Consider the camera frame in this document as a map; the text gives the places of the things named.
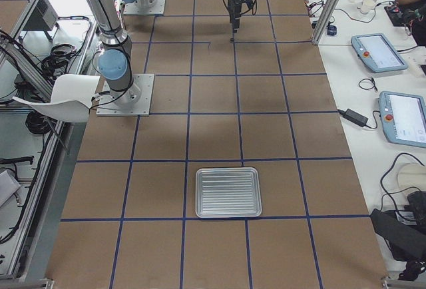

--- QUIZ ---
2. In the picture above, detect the blue teach pendant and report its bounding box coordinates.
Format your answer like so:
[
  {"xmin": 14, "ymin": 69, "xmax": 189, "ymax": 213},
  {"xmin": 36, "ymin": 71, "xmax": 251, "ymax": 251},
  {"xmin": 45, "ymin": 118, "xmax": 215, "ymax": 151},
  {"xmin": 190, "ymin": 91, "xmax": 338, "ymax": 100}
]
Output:
[
  {"xmin": 378, "ymin": 91, "xmax": 425, "ymax": 148},
  {"xmin": 351, "ymin": 33, "xmax": 408, "ymax": 73}
]

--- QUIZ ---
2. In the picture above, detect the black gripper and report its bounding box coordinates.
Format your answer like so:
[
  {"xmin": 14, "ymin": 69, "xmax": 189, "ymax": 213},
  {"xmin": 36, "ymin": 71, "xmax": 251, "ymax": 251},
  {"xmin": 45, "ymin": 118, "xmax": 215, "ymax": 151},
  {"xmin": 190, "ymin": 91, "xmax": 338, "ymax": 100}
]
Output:
[{"xmin": 227, "ymin": 0, "xmax": 253, "ymax": 33}]

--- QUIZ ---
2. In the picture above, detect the far blue teach pendant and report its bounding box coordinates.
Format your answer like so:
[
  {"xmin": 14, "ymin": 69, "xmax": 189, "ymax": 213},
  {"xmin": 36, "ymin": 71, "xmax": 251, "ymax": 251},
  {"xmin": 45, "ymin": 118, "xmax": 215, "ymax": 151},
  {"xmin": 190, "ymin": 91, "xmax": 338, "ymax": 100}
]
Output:
[{"xmin": 351, "ymin": 33, "xmax": 408, "ymax": 73}]

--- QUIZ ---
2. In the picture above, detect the near blue teach pendant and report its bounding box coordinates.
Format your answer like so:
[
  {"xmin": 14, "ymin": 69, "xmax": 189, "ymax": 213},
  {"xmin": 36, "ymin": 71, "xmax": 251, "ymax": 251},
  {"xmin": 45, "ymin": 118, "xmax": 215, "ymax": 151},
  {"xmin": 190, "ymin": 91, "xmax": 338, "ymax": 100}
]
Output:
[{"xmin": 378, "ymin": 91, "xmax": 425, "ymax": 148}]

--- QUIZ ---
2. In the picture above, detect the blue checkered pouch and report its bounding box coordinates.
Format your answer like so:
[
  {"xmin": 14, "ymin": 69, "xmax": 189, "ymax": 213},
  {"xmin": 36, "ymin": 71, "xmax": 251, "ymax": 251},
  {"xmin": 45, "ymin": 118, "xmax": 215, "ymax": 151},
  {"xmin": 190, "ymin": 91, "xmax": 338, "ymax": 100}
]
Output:
[{"xmin": 327, "ymin": 25, "xmax": 337, "ymax": 37}]

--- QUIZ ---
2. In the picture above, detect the black power adapter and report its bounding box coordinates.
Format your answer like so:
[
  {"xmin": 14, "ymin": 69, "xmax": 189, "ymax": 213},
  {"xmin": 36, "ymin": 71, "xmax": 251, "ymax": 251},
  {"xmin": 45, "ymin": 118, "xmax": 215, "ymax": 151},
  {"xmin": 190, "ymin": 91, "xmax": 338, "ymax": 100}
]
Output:
[{"xmin": 337, "ymin": 109, "xmax": 368, "ymax": 127}]

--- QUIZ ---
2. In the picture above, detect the white paper cup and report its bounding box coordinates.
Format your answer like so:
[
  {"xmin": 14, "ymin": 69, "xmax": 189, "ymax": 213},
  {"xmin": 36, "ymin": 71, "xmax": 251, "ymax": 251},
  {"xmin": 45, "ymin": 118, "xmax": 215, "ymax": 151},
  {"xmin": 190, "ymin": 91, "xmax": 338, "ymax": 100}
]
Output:
[{"xmin": 359, "ymin": 0, "xmax": 375, "ymax": 15}]

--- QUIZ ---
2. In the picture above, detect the white plastic chair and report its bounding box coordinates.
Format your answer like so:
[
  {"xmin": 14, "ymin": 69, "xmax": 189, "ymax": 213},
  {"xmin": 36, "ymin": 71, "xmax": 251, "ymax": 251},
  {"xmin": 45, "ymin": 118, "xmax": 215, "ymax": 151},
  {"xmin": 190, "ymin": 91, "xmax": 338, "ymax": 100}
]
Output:
[{"xmin": 13, "ymin": 74, "xmax": 100, "ymax": 123}]

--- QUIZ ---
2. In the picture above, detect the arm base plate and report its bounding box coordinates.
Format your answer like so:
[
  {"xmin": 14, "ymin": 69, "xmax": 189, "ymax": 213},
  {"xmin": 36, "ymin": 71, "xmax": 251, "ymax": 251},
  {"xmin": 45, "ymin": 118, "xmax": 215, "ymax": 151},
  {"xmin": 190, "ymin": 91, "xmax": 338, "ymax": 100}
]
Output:
[
  {"xmin": 96, "ymin": 74, "xmax": 154, "ymax": 117},
  {"xmin": 124, "ymin": 0, "xmax": 166, "ymax": 16}
]

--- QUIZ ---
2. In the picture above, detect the ribbed metal tray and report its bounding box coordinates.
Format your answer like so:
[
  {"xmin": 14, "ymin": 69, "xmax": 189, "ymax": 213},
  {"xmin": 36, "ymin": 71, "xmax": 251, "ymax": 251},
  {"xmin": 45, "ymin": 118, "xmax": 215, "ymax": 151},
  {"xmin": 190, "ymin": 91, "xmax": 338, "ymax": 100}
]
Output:
[{"xmin": 195, "ymin": 167, "xmax": 262, "ymax": 218}]

